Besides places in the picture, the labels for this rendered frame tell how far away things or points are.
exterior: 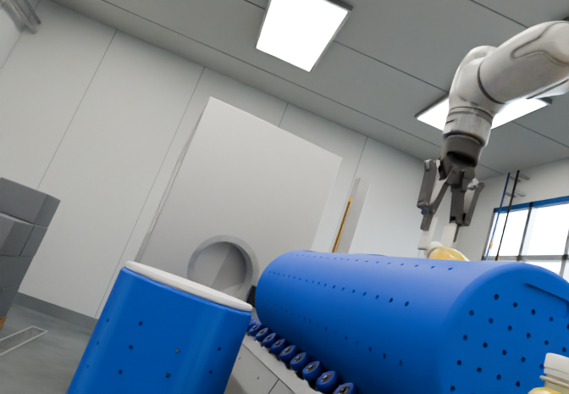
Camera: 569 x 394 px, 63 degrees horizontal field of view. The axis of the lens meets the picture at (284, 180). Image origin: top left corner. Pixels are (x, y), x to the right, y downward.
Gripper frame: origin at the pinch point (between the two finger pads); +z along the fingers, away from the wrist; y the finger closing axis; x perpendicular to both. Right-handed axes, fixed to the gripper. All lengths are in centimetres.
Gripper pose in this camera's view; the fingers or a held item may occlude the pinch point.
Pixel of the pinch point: (437, 237)
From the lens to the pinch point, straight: 95.1
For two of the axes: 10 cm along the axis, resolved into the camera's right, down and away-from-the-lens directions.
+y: -8.9, -3.9, -2.4
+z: -3.3, 9.1, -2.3
